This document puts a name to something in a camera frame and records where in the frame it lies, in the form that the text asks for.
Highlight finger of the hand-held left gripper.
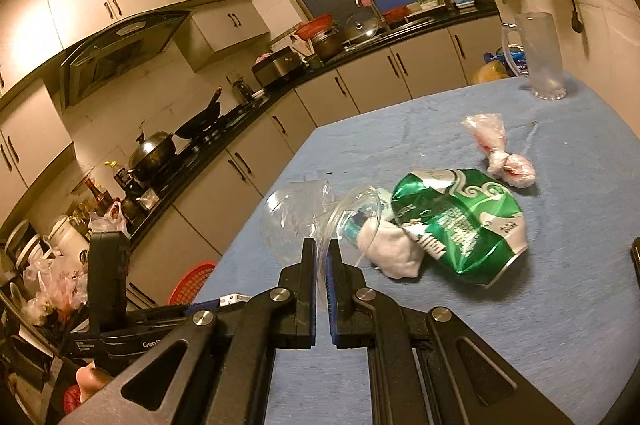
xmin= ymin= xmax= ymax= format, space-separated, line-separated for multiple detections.
xmin=127 ymin=297 xmax=251 ymax=327

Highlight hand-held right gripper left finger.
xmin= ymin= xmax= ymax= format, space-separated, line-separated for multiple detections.
xmin=59 ymin=237 xmax=319 ymax=425

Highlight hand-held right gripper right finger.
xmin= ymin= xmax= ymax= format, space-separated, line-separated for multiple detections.
xmin=324 ymin=240 xmax=576 ymax=425

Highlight red plastic basket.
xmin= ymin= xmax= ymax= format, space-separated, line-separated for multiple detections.
xmin=167 ymin=261 xmax=219 ymax=307

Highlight white tissue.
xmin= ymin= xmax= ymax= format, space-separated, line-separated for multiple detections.
xmin=357 ymin=216 xmax=424 ymax=280

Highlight clear plastic cup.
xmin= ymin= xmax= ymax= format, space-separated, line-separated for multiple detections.
xmin=259 ymin=179 xmax=385 ymax=267

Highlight crushed green can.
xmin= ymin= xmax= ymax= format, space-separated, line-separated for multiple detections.
xmin=390 ymin=167 xmax=529 ymax=289

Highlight knotted clear plastic bag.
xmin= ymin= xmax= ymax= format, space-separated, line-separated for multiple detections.
xmin=460 ymin=113 xmax=538 ymax=190

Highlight person's left hand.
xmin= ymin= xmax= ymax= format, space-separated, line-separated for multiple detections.
xmin=75 ymin=364 xmax=113 ymax=403

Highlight pink printed plastic bags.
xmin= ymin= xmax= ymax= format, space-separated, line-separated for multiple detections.
xmin=20 ymin=250 xmax=90 ymax=327

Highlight white plastic bag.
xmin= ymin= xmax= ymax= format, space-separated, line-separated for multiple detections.
xmin=87 ymin=201 xmax=129 ymax=237

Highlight soy sauce bottle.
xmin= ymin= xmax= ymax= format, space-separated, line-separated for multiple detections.
xmin=84 ymin=177 xmax=113 ymax=216

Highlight small steel container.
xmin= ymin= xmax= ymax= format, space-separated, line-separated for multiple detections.
xmin=136 ymin=187 xmax=162 ymax=212

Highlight lower kitchen cabinets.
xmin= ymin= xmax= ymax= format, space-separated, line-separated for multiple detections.
xmin=127 ymin=12 xmax=501 ymax=306

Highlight kitchen cabinets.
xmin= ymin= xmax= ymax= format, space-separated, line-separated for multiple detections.
xmin=0 ymin=0 xmax=273 ymax=226
xmin=127 ymin=12 xmax=501 ymax=306

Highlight steel wok with lid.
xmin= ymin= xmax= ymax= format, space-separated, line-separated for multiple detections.
xmin=127 ymin=121 xmax=177 ymax=183

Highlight black frying pan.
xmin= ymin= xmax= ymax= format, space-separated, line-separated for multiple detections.
xmin=174 ymin=87 xmax=224 ymax=140

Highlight black gas stove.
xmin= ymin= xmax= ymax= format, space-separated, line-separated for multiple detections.
xmin=170 ymin=97 xmax=273 ymax=156

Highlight blue tablecloth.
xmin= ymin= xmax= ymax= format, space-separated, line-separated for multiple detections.
xmin=192 ymin=72 xmax=640 ymax=425

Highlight black kitchen countertop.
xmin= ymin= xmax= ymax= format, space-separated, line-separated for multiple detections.
xmin=115 ymin=0 xmax=501 ymax=251

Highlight steel kettle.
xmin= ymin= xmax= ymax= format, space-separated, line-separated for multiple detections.
xmin=232 ymin=77 xmax=254 ymax=104

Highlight range hood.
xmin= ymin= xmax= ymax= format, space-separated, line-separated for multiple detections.
xmin=60 ymin=9 xmax=194 ymax=110

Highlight dark cooking pot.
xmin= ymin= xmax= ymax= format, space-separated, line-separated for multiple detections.
xmin=311 ymin=30 xmax=347 ymax=62

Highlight yellow bag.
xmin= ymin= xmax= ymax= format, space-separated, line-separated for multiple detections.
xmin=472 ymin=61 xmax=509 ymax=84

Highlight upper kitchen cabinets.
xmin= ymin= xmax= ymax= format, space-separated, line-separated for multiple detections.
xmin=0 ymin=0 xmax=273 ymax=226

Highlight glass pot lid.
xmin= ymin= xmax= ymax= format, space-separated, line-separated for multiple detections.
xmin=344 ymin=12 xmax=382 ymax=44

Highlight red colander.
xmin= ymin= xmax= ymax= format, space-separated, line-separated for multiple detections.
xmin=294 ymin=15 xmax=335 ymax=40

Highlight blue snack bag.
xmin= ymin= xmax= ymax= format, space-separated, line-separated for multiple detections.
xmin=482 ymin=46 xmax=529 ymax=78

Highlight glass pitcher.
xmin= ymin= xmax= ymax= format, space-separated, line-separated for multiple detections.
xmin=501 ymin=11 xmax=568 ymax=102

